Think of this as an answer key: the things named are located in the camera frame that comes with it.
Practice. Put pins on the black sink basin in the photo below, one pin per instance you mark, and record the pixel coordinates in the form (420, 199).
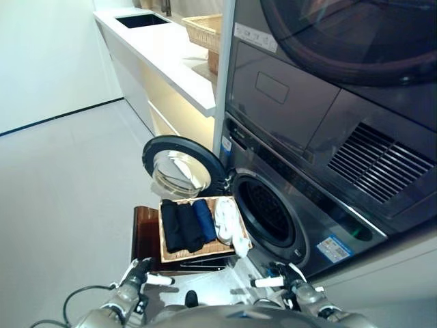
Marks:
(143, 21)

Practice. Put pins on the white garment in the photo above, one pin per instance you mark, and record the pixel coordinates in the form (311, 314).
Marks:
(228, 222)

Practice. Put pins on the white counter cabinet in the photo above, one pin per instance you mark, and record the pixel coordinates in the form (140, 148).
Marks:
(164, 51)

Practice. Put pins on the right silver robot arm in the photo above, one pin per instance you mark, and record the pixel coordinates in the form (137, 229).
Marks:
(317, 304)

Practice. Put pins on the left robot leg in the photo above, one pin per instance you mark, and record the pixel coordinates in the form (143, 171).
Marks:
(191, 299)

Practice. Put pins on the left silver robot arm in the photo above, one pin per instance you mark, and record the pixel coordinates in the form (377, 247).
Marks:
(112, 307)

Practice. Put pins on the round washing machine door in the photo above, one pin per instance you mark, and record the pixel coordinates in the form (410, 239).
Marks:
(177, 171)

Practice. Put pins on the dark metal faucet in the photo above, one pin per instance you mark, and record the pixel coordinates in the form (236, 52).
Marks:
(167, 7)

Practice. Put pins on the grey robot torso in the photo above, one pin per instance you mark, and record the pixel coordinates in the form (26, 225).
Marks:
(222, 317)

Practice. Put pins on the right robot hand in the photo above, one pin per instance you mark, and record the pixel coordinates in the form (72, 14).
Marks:
(293, 282)

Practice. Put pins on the rectangular wicker laundry basket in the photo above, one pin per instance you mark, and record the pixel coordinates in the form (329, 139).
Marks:
(205, 249)

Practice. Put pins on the glossy brown stool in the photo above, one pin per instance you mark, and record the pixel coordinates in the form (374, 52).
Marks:
(147, 232)

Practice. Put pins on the dark grey tumble dryer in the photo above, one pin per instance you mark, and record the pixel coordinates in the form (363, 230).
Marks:
(290, 102)

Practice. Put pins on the shallow wicker tray basket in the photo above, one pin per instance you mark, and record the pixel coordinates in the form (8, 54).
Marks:
(201, 30)

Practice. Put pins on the white dryer label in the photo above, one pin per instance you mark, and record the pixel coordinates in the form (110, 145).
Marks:
(256, 37)

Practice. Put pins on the robot leg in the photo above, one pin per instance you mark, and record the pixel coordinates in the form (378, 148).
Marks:
(263, 302)
(191, 299)

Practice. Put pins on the dark grey washing machine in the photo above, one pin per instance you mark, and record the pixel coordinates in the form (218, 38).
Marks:
(324, 218)

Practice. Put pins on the white cabinet side panel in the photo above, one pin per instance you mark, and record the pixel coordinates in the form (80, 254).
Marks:
(223, 85)

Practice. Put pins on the blue energy sticker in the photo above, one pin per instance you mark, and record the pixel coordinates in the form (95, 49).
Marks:
(226, 144)

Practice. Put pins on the blue garment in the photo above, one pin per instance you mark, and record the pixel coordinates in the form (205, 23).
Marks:
(204, 218)

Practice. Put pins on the right robot leg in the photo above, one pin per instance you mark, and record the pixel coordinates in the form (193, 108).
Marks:
(263, 302)

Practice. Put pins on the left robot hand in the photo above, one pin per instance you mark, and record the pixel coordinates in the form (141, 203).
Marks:
(134, 278)

